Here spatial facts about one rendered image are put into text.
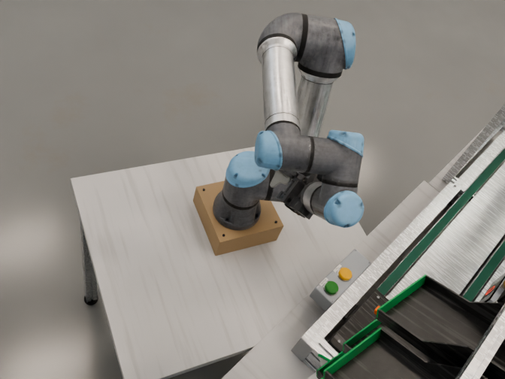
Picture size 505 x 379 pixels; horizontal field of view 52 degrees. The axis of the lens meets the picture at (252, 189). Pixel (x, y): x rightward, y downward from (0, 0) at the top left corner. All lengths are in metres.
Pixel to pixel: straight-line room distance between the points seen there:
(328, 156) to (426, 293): 0.32
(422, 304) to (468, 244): 1.02
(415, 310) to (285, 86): 0.53
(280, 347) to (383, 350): 0.70
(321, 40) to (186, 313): 0.83
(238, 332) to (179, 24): 2.70
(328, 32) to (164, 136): 1.88
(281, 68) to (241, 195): 0.45
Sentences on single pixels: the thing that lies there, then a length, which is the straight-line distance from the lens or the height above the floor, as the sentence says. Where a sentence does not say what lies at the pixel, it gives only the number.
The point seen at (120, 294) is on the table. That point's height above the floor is 0.86.
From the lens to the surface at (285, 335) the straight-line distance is 1.59.
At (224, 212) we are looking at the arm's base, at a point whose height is 0.99.
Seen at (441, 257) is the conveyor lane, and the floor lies 0.92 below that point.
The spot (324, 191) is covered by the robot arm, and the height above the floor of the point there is 1.47.
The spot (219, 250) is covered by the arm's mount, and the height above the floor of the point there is 0.89.
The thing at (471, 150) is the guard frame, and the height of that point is 1.05.
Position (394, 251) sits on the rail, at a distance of 1.75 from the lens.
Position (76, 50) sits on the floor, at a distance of 3.56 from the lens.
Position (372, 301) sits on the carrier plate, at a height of 0.97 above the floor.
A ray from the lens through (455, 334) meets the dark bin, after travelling 0.94.
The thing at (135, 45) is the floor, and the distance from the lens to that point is 3.63.
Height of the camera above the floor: 2.28
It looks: 51 degrees down
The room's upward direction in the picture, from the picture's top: 21 degrees clockwise
